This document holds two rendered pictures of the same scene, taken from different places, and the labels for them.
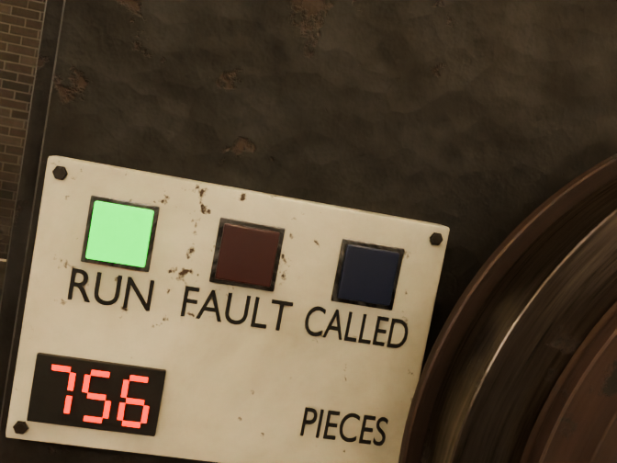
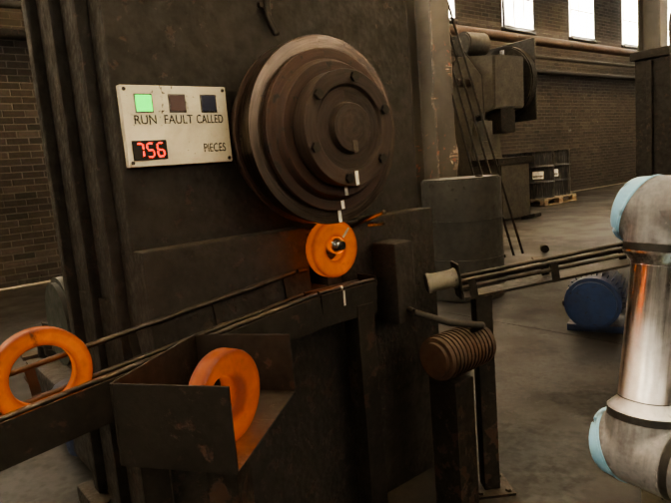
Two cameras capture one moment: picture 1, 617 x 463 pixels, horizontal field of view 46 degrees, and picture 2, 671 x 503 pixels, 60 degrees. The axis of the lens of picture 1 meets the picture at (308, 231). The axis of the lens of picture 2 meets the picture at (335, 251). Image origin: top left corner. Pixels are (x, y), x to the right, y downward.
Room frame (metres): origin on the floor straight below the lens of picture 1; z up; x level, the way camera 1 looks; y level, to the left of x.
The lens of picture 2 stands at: (-0.91, 0.42, 1.02)
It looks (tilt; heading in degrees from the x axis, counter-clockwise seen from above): 8 degrees down; 331
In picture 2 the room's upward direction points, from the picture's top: 5 degrees counter-clockwise
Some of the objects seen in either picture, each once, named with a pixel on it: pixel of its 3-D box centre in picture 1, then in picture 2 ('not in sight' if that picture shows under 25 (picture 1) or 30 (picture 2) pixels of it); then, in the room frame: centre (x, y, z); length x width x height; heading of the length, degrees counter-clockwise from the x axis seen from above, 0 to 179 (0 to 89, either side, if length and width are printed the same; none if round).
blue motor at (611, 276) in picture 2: not in sight; (598, 295); (1.19, -2.47, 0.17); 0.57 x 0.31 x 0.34; 119
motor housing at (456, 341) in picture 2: not in sight; (461, 416); (0.34, -0.66, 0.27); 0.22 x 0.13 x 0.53; 99
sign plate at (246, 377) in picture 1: (232, 326); (178, 126); (0.47, 0.04, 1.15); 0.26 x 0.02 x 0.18; 99
